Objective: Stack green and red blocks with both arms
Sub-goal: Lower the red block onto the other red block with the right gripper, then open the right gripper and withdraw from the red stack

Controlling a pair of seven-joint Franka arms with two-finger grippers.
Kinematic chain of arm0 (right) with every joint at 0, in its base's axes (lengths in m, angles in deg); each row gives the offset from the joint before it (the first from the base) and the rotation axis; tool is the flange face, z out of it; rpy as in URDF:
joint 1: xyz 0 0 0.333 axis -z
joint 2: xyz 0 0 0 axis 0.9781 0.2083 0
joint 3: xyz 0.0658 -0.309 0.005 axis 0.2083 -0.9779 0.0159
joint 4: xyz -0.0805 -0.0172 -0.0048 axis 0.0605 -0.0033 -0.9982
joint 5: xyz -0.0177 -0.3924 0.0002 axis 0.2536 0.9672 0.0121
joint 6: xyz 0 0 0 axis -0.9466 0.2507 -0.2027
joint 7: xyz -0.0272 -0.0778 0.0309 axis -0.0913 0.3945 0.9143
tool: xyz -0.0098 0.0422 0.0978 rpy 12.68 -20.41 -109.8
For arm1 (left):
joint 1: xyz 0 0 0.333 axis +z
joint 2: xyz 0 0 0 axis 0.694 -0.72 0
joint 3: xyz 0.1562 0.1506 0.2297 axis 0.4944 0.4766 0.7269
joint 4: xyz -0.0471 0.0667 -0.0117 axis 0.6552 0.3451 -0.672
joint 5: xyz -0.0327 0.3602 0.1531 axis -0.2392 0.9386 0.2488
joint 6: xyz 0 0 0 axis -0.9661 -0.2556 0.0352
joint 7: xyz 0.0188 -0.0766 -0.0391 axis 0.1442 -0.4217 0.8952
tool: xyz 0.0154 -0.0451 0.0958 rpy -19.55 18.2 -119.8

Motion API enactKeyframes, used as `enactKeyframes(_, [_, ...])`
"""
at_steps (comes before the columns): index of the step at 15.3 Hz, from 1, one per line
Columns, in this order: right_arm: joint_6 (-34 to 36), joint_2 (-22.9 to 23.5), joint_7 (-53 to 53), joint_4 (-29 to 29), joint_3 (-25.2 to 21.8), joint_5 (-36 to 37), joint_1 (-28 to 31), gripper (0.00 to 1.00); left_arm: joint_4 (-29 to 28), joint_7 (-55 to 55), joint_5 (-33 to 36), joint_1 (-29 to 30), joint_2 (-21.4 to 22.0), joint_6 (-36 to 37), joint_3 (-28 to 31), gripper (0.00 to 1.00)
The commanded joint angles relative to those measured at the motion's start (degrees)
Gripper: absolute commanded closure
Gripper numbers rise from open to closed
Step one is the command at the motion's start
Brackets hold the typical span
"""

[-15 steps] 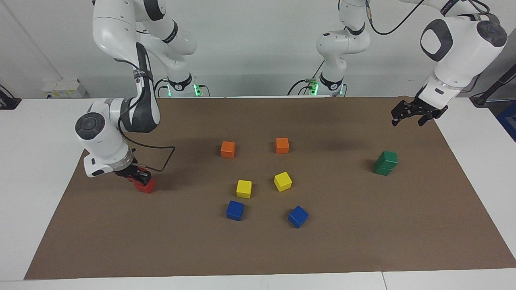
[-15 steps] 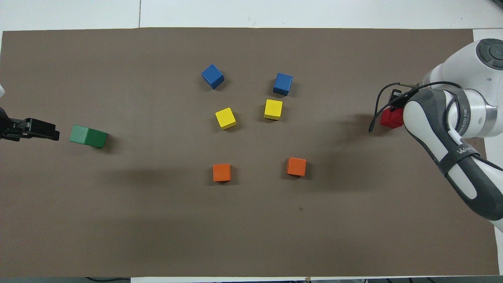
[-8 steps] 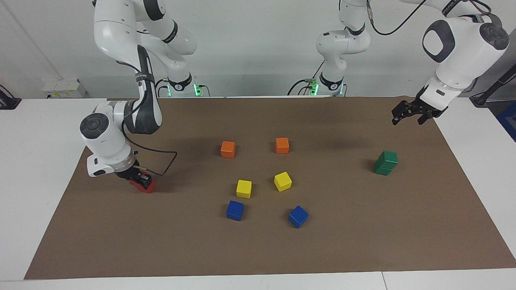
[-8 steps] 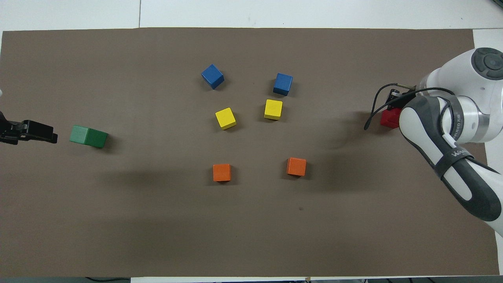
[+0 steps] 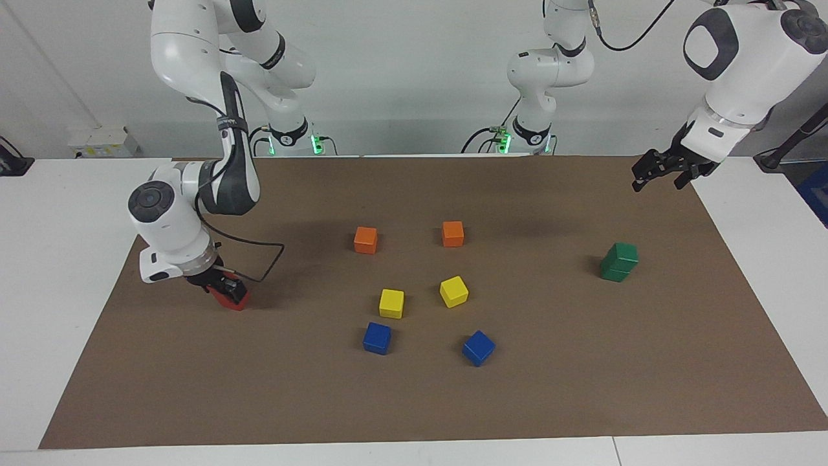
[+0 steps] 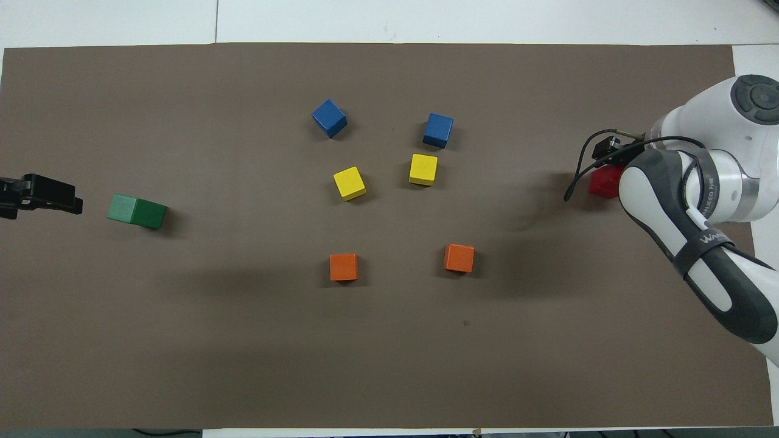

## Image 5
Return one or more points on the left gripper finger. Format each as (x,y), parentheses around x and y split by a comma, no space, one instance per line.
(648,168)
(684,178)

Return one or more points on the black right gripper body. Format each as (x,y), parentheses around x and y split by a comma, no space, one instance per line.
(210,278)

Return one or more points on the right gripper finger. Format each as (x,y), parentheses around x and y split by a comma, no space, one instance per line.
(204,289)
(236,290)

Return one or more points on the black stand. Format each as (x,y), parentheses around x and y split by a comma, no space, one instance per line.
(786,145)

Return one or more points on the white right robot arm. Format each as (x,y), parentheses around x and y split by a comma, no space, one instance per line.
(174,220)

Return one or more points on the yellow wooden block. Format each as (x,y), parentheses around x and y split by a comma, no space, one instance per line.
(391,303)
(453,291)

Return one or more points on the white power box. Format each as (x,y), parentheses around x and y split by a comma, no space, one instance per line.
(100,141)

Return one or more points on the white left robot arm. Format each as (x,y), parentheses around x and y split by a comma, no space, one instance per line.
(744,71)

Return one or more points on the blue wooden block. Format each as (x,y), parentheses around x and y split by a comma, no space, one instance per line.
(479,347)
(377,338)

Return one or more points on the blue crate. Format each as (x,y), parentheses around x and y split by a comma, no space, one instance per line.
(816,191)

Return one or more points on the black desk device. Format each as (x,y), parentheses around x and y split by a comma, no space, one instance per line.
(11,162)

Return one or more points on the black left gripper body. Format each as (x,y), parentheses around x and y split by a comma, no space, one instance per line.
(689,155)

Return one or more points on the brown table mat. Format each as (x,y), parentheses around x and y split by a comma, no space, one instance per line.
(427,395)

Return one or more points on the orange wooden block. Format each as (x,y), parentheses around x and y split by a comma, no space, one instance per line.
(365,240)
(453,233)

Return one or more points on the green lit connector box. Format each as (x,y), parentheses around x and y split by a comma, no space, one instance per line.
(501,137)

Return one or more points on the green wooden block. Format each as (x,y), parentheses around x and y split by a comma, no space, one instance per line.
(612,273)
(624,254)

